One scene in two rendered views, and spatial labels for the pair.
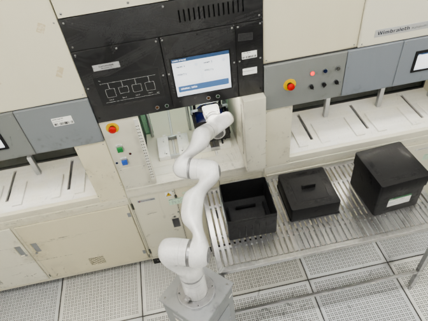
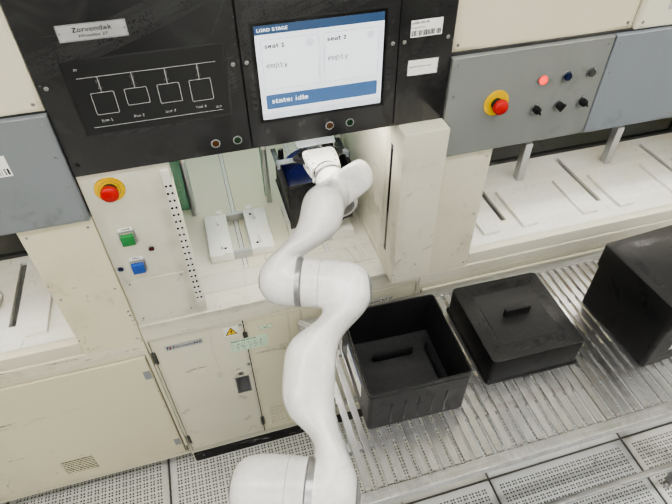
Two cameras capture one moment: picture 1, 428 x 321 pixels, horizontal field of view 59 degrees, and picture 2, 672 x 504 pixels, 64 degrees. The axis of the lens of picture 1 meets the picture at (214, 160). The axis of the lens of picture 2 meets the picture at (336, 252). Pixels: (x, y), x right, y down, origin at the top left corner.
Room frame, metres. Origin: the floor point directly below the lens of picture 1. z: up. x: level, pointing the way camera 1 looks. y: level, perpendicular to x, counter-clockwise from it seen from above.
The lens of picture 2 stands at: (0.53, 0.18, 2.10)
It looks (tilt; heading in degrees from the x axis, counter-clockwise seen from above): 44 degrees down; 350
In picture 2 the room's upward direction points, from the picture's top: 1 degrees counter-clockwise
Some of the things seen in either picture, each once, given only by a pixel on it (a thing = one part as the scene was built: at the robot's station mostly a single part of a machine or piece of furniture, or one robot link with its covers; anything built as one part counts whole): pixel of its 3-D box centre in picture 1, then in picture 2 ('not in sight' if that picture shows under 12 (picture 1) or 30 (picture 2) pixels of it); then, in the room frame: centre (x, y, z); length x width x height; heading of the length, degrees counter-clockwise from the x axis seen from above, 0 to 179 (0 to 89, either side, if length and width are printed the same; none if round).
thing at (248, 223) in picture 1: (247, 207); (401, 359); (1.35, -0.15, 0.85); 0.28 x 0.28 x 0.17; 3
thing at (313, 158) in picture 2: (211, 112); (322, 163); (1.83, -0.02, 1.19); 0.11 x 0.10 x 0.07; 6
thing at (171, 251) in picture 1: (180, 258); (283, 502); (0.94, 0.21, 1.07); 0.19 x 0.12 x 0.24; 74
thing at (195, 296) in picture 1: (193, 282); not in sight; (0.93, 0.18, 0.85); 0.19 x 0.19 x 0.18
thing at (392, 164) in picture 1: (386, 178); (661, 293); (1.40, -0.97, 0.89); 0.29 x 0.29 x 0.25; 9
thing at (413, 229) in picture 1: (310, 241); (502, 412); (1.37, -0.57, 0.38); 1.30 x 0.60 x 0.76; 95
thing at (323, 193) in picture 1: (307, 191); (513, 321); (1.43, -0.53, 0.83); 0.29 x 0.29 x 0.13; 4
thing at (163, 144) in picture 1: (173, 145); (238, 232); (1.92, 0.26, 0.89); 0.22 x 0.21 x 0.04; 5
